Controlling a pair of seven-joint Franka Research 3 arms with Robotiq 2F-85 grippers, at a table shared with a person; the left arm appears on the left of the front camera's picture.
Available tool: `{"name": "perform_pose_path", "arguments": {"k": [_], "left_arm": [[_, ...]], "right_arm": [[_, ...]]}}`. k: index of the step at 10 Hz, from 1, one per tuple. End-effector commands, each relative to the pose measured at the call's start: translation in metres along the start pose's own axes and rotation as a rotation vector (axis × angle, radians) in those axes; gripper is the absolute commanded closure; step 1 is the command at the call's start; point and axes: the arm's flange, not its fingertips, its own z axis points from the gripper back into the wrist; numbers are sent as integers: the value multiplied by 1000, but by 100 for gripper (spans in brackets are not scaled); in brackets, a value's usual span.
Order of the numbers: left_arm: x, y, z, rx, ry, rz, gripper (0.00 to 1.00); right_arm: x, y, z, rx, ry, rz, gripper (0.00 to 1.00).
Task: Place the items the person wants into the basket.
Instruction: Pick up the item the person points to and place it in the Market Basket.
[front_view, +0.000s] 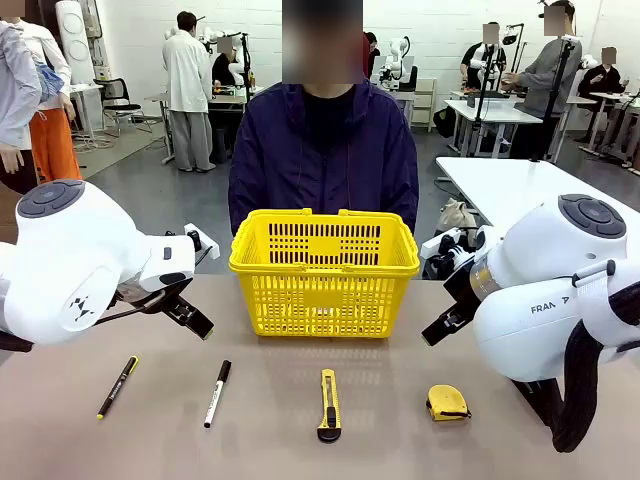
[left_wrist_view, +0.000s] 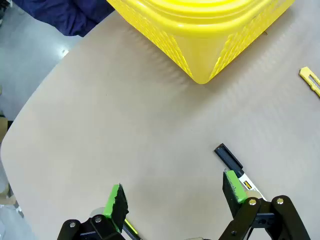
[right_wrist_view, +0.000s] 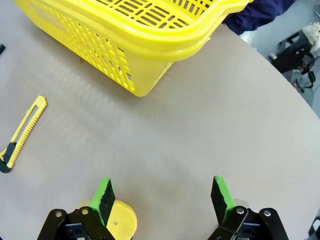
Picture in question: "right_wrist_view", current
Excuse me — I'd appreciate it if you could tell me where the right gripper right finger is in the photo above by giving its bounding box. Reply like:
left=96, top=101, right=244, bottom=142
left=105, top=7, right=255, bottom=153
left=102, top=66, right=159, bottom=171
left=207, top=175, right=291, bottom=240

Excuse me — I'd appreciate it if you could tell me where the yellow utility knife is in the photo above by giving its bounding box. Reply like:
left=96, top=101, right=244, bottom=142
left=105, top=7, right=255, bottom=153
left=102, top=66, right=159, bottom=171
left=0, top=95, right=48, bottom=174

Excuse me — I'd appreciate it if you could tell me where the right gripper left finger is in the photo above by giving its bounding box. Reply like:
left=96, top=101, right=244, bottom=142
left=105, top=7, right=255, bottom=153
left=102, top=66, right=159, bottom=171
left=37, top=177, right=118, bottom=240

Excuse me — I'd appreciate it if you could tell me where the beige cloth bag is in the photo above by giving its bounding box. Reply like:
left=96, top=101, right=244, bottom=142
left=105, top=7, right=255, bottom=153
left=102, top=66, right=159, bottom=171
left=301, top=21, right=320, bottom=48

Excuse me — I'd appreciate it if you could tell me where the black stool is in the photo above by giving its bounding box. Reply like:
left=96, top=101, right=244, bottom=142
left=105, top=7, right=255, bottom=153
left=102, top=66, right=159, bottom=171
left=268, top=29, right=317, bottom=73

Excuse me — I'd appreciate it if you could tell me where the yellow round disc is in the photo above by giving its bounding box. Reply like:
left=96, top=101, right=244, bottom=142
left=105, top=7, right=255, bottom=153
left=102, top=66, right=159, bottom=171
left=78, top=199, right=138, bottom=240

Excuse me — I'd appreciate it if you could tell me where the person in purple jacket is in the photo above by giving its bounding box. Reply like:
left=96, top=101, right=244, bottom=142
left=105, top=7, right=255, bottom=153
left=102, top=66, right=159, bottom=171
left=222, top=0, right=297, bottom=36

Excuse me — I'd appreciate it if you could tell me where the yellow plastic shopping basket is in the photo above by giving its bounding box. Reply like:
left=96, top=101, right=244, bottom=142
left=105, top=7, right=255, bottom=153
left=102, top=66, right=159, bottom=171
left=13, top=0, right=255, bottom=98

